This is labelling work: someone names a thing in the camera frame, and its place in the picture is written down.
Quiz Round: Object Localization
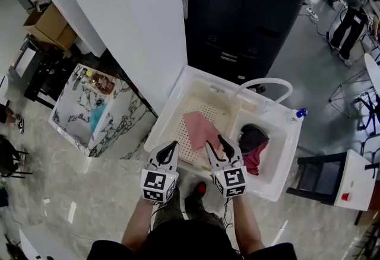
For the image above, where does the cream perforated basket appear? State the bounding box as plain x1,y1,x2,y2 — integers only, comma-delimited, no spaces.
170,80,243,170

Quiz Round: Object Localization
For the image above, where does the black faucet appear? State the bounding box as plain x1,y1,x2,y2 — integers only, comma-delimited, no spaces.
364,163,380,178

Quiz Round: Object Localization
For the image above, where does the marble pattern sink cabinet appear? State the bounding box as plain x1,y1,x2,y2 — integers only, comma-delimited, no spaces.
48,63,158,158

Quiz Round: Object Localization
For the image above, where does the black metal table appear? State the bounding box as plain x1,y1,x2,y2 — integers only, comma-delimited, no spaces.
13,34,78,108

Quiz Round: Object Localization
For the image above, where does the person's right forearm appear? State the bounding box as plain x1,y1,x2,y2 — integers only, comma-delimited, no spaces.
231,196,265,253

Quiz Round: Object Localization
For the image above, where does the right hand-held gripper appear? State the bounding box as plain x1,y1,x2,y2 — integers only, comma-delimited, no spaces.
205,134,249,198

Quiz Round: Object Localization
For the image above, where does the teal cloth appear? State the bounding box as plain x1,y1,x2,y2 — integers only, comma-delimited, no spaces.
88,103,107,134

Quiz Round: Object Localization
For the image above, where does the chrome faucet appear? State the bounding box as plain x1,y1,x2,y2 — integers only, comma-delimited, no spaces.
74,68,88,87

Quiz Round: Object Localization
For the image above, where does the brown cardboard box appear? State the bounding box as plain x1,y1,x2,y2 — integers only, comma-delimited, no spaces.
23,3,78,51

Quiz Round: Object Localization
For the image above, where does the white slotted panel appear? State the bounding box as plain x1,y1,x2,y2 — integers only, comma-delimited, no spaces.
17,227,56,260

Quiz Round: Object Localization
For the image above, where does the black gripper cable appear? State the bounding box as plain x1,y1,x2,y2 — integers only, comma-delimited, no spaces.
222,196,238,230
150,201,167,230

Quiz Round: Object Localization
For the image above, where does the dark grey cloth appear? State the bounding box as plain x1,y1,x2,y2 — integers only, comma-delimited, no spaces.
238,123,270,155

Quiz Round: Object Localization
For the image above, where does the person's black shirt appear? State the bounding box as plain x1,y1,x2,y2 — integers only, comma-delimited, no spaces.
91,223,295,260

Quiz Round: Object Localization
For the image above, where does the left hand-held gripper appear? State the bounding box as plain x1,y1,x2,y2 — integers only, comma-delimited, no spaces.
140,140,181,204

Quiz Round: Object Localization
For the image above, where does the person's left forearm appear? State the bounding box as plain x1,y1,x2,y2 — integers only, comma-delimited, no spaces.
121,199,155,253

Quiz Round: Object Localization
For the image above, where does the white side table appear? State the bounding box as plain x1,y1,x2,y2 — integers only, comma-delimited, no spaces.
286,148,378,212

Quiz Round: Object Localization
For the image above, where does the round white table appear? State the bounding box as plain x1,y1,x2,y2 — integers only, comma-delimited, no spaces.
328,52,380,119

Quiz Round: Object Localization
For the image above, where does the large black copier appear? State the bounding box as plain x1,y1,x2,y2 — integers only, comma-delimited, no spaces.
180,0,311,86

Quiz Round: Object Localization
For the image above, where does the blue-capped soap pump bottle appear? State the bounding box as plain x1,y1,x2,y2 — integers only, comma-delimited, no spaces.
285,107,308,123

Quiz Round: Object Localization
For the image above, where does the amber liquid bottle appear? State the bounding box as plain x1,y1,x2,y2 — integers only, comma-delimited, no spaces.
85,70,116,95

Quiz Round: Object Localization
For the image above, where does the pink cloth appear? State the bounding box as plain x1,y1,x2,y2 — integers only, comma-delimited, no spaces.
183,110,223,153

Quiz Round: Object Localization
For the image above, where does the white curved faucet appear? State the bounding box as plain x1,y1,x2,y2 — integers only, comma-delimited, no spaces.
227,78,293,105

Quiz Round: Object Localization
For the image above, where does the person's right shoe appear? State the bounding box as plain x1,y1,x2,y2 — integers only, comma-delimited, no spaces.
192,181,208,197

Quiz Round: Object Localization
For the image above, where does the white power strip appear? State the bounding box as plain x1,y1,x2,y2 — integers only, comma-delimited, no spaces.
305,6,320,21

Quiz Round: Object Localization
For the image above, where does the red cloth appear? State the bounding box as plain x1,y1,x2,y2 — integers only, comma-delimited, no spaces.
242,142,270,176

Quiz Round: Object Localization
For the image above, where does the white sink unit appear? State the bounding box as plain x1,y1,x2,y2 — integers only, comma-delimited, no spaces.
144,65,303,202

